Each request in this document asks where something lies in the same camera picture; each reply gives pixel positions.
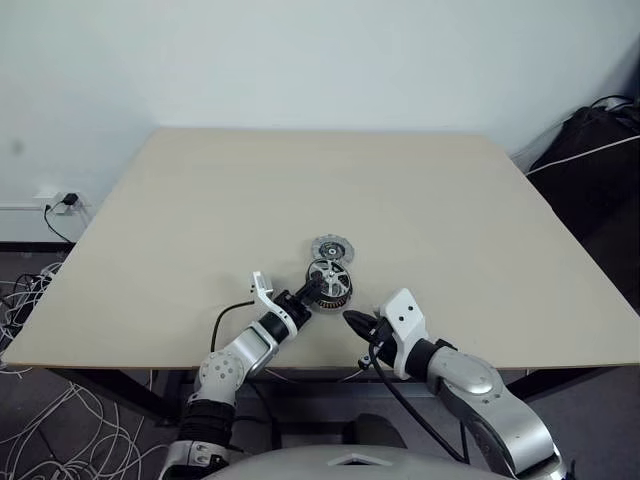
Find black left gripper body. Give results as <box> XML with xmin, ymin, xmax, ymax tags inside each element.
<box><xmin>272</xmin><ymin>289</ymin><xmax>314</xmax><ymax>331</ymax></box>

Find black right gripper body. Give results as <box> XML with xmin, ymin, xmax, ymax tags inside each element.
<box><xmin>367</xmin><ymin>315</ymin><xmax>401</xmax><ymax>371</ymax></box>

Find silver spoked rotor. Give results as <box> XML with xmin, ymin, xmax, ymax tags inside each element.
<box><xmin>305</xmin><ymin>258</ymin><xmax>352</xmax><ymax>299</ymax></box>

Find black motor housing copper windings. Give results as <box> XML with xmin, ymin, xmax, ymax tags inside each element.
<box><xmin>305</xmin><ymin>259</ymin><xmax>358</xmax><ymax>316</ymax></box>

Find grey round motor lid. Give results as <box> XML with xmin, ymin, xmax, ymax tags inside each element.
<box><xmin>309</xmin><ymin>234</ymin><xmax>358</xmax><ymax>264</ymax></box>

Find silver robot torso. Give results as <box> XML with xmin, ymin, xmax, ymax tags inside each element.
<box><xmin>199</xmin><ymin>438</ymin><xmax>504</xmax><ymax>480</ymax></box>

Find black bag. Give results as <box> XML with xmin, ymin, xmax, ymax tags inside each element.
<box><xmin>526</xmin><ymin>97</ymin><xmax>640</xmax><ymax>254</ymax></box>

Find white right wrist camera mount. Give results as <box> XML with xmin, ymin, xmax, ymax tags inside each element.
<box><xmin>374</xmin><ymin>288</ymin><xmax>432</xmax><ymax>379</ymax></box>

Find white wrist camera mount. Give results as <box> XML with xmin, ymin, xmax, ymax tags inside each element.
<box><xmin>374</xmin><ymin>288</ymin><xmax>432</xmax><ymax>379</ymax></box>
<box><xmin>247</xmin><ymin>271</ymin><xmax>292</xmax><ymax>321</ymax></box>

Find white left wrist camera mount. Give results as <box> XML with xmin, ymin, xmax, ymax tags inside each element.
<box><xmin>247</xmin><ymin>271</ymin><xmax>292</xmax><ymax>321</ymax></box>

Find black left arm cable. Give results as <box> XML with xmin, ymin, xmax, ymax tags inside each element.
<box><xmin>211</xmin><ymin>298</ymin><xmax>257</xmax><ymax>352</ymax></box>

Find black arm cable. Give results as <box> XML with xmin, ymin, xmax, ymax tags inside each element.
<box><xmin>357</xmin><ymin>340</ymin><xmax>471</xmax><ymax>464</ymax></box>
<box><xmin>211</xmin><ymin>298</ymin><xmax>257</xmax><ymax>352</ymax></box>

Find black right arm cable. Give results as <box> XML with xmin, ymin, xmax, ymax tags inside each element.
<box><xmin>357</xmin><ymin>340</ymin><xmax>471</xmax><ymax>464</ymax></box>

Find black table frame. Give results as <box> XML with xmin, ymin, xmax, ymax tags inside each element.
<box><xmin>47</xmin><ymin>368</ymin><xmax>619</xmax><ymax>429</ymax></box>

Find black adapter cable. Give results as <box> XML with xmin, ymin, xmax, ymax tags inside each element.
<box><xmin>43</xmin><ymin>201</ymin><xmax>74</xmax><ymax>244</ymax></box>

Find tangled white floor cables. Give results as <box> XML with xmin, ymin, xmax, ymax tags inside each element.
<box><xmin>0</xmin><ymin>259</ymin><xmax>169</xmax><ymax>480</ymax></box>

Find white wall power outlet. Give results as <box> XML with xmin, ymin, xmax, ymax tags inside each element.
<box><xmin>33</xmin><ymin>186</ymin><xmax>94</xmax><ymax>217</ymax></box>

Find white cable over bag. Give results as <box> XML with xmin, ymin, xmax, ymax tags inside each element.
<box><xmin>526</xmin><ymin>133</ymin><xmax>640</xmax><ymax>175</ymax></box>

